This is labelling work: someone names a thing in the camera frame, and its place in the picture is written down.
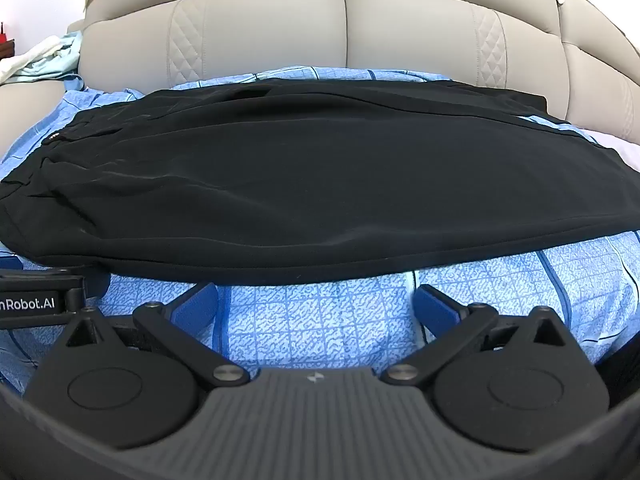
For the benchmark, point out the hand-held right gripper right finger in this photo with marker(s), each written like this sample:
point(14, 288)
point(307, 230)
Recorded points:
point(436, 305)

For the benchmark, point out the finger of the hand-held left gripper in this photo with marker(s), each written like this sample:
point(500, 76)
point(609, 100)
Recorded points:
point(97, 285)
point(10, 262)

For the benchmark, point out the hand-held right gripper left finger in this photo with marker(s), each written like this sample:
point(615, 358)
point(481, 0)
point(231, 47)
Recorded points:
point(197, 304)

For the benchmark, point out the black pants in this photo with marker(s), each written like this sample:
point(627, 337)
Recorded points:
point(300, 185)

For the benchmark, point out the blue checked bed sheet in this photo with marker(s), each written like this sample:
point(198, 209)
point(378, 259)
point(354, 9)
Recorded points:
point(320, 320)

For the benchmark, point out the white cloth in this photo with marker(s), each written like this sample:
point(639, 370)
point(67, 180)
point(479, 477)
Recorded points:
point(27, 60)

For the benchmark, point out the light blue cloth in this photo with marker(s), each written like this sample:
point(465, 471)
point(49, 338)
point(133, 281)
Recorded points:
point(66, 62)

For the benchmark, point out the dark red tray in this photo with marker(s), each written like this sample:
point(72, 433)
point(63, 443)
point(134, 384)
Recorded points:
point(4, 42)

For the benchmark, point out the lavender sheet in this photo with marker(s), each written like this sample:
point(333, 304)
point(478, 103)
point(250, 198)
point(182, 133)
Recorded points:
point(620, 149)

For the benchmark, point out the beige leather sofa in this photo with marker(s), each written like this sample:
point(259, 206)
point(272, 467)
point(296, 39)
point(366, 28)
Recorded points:
point(300, 20)

